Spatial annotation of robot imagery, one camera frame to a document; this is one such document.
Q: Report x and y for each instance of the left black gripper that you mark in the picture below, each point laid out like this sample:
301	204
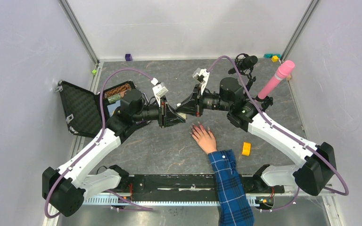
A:
168	117

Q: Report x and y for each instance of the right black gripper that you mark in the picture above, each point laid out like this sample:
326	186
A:
193	106

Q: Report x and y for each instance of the small nail polish bottle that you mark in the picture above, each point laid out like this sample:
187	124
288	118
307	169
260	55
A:
182	115

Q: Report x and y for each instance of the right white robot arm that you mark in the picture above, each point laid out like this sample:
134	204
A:
313	165

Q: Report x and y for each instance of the blue plaid sleeve forearm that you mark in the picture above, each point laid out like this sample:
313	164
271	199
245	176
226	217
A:
235	209

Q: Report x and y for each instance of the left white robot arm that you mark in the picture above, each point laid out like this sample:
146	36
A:
68	186

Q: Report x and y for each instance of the person hand with painted nails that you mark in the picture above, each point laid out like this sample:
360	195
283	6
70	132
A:
204	138

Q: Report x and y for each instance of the yellow block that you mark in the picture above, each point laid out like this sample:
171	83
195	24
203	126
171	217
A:
246	149

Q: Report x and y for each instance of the black microphone on tripod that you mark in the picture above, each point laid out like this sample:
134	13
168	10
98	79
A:
245	65

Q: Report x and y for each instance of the purple cube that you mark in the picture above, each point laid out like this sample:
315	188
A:
128	57

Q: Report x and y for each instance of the black poker chip case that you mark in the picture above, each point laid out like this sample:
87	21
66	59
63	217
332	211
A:
82	107

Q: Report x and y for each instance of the teal block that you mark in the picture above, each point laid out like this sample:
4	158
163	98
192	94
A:
270	55

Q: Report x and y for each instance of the small yellow cube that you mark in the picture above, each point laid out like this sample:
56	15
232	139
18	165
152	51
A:
275	58

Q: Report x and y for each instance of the pink foam cylinder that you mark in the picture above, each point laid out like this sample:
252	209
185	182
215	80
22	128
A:
283	71

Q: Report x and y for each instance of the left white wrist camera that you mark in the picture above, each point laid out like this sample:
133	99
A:
158	89

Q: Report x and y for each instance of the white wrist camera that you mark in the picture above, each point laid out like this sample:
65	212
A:
158	89
202	75

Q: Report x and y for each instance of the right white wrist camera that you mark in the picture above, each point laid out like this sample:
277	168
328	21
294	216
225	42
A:
202	75

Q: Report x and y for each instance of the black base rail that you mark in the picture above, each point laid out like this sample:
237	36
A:
169	188

